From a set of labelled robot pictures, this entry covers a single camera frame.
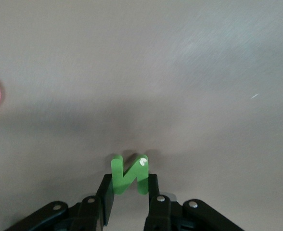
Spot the brown table mat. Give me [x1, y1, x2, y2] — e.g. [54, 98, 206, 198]
[0, 0, 283, 231]

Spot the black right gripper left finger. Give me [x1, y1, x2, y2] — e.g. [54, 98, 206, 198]
[4, 173, 116, 231]

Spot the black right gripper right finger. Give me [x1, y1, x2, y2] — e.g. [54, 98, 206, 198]
[142, 173, 247, 231]

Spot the green letter N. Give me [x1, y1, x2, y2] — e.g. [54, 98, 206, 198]
[110, 154, 149, 195]

